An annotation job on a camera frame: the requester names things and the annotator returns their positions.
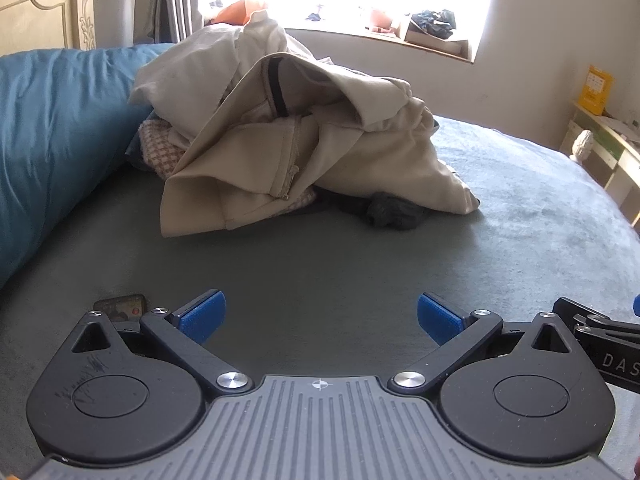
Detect beige zip hoodie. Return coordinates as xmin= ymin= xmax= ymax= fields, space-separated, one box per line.
xmin=130 ymin=11 xmax=480 ymax=237

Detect black smartphone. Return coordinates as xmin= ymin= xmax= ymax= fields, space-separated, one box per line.
xmin=92 ymin=294 xmax=148 ymax=322

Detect yellow box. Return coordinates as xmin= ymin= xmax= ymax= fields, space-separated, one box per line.
xmin=578 ymin=65 xmax=614 ymax=116

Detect cream carved headboard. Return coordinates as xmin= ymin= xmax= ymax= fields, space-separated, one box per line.
xmin=0 ymin=0 xmax=96 ymax=55

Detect orange item on windowsill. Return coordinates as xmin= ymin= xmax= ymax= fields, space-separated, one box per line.
xmin=206 ymin=0 xmax=266 ymax=26

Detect checked pink cloth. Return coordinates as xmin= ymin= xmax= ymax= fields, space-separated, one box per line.
xmin=138 ymin=118 xmax=186 ymax=180

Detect dark clothes on windowsill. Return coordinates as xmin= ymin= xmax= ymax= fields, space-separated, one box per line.
xmin=411 ymin=10 xmax=457 ymax=40

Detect blue duvet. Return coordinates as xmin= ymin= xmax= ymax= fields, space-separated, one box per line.
xmin=0 ymin=44 xmax=169 ymax=282

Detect cream side desk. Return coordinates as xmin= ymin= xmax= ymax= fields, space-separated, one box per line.
xmin=560 ymin=102 xmax=639 ymax=231

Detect grey curtain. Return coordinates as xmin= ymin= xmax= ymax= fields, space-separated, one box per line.
xmin=134 ymin=0 xmax=204 ymax=44

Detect grey-blue bed blanket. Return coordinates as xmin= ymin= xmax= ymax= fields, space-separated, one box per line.
xmin=1 ymin=118 xmax=639 ymax=475

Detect dark furry garment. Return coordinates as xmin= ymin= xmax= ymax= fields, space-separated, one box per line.
xmin=310 ymin=188 xmax=430 ymax=231

